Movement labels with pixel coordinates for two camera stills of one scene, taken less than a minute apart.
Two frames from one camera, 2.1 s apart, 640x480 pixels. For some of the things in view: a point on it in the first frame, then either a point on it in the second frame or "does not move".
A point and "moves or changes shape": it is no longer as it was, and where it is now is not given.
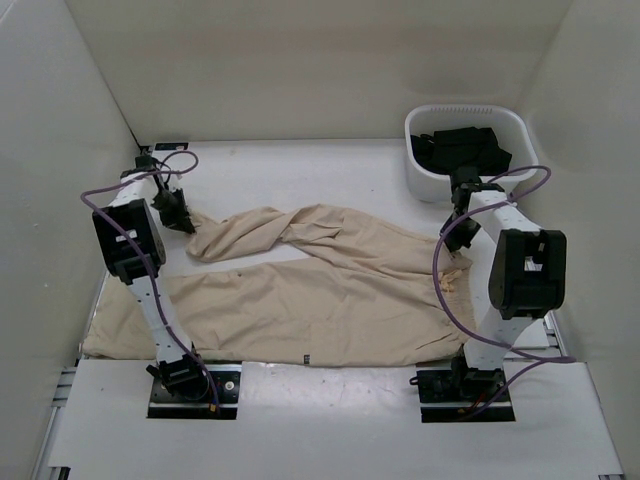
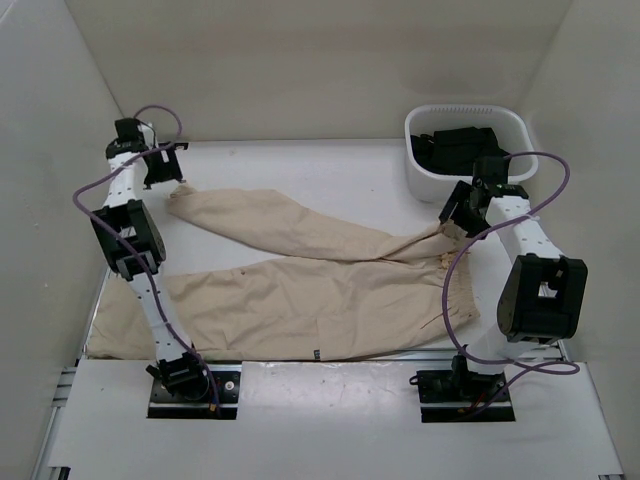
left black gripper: [181, 220] to [168, 170]
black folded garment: [443, 151] does not move
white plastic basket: [512, 131] does not move
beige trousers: [295, 286] moves or changes shape
